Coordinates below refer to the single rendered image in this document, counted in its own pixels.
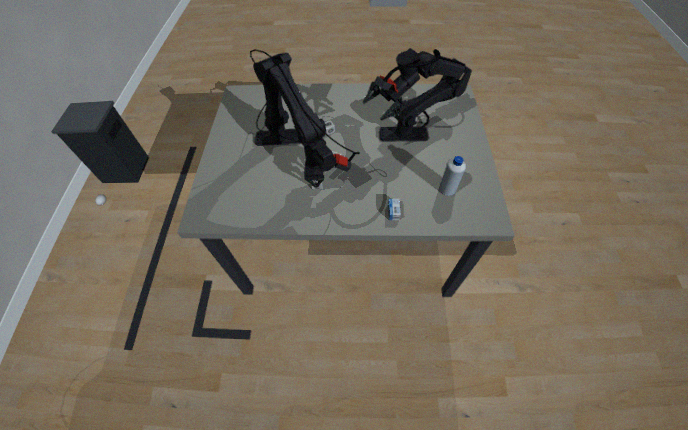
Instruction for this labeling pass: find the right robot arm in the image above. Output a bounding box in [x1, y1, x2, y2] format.
[253, 53, 352, 172]

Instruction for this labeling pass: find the white bottle with blue cap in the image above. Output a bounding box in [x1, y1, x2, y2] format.
[439, 156, 466, 196]

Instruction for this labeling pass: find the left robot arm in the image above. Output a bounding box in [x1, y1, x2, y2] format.
[380, 48, 472, 140]

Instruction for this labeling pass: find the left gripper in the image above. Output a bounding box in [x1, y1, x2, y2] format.
[363, 76, 410, 120]

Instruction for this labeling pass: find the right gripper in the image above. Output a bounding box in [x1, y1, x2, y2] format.
[304, 154, 348, 187]

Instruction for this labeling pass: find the small blue and white box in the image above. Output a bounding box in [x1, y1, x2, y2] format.
[388, 199, 401, 220]

